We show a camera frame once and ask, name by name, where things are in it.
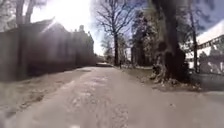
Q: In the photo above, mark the thick dark tree trunk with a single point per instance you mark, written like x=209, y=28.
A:
x=171, y=43

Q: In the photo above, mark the dirt verge with leaves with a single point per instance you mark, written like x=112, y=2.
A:
x=30, y=91

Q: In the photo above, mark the evergreen tree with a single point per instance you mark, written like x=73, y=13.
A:
x=141, y=43

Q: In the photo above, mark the brick building with chimneys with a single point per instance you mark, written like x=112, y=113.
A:
x=46, y=50

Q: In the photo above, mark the white building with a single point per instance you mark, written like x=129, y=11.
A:
x=210, y=46

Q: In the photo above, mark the bare tree trunks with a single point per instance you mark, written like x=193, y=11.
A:
x=23, y=11

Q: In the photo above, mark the dark metal fence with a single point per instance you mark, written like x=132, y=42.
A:
x=211, y=55

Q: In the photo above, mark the vehicle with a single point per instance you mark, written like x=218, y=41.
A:
x=104, y=64

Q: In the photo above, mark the large bare tree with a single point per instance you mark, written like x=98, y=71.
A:
x=115, y=36

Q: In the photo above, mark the thin bare tree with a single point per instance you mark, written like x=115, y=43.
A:
x=193, y=36

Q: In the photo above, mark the grey paved path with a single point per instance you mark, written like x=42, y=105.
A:
x=110, y=96

